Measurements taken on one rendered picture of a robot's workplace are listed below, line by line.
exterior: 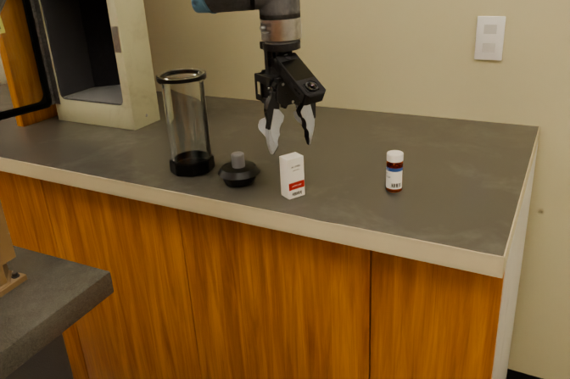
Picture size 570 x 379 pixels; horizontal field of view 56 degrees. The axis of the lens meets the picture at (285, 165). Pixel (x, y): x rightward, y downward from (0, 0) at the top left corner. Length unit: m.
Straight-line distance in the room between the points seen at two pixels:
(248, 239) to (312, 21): 0.80
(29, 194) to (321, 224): 0.88
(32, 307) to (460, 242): 0.67
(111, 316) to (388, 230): 0.90
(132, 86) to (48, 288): 0.81
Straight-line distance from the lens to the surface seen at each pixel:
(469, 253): 0.93
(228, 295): 1.26
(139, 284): 1.44
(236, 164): 1.15
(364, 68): 1.66
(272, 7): 0.98
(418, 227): 0.98
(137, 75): 1.61
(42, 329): 0.86
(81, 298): 0.89
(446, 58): 1.58
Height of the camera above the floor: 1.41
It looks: 22 degrees down
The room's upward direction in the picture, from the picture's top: 3 degrees counter-clockwise
